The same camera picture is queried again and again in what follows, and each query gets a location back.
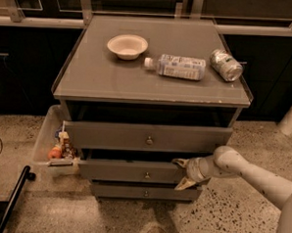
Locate silver drink can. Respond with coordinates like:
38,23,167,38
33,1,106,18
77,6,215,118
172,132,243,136
210,49,243,82

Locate black metal bar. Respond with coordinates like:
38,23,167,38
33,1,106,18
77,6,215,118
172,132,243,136
0,165,36,233

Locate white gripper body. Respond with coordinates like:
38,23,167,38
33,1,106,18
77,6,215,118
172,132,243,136
185,156,214,183

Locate grey drawer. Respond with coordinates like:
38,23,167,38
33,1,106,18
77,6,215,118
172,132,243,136
64,121,232,153
78,159,186,185
90,181,202,202

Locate grey bottom drawer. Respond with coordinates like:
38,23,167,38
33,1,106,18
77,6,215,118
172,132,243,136
90,181,202,202

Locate grey drawer cabinet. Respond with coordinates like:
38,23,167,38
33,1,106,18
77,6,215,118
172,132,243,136
46,12,258,207

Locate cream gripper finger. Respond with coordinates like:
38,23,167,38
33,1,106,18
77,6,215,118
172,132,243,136
174,177,196,191
171,159,189,168

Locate metal window railing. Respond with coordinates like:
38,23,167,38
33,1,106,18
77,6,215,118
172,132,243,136
0,0,292,37

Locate clear plastic water bottle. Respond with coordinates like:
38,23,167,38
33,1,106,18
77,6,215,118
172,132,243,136
144,54,206,81

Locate snack packages in bin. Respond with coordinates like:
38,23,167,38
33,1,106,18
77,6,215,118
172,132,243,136
55,130,76,159

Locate grey top drawer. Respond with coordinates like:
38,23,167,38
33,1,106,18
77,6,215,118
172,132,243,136
64,121,232,153

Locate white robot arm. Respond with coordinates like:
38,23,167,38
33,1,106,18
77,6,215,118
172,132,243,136
172,146,292,233

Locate orange fruit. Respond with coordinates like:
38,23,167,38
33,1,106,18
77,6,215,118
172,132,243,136
48,146,62,160

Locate clear plastic storage bin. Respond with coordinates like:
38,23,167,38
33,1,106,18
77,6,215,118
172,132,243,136
31,105,79,176

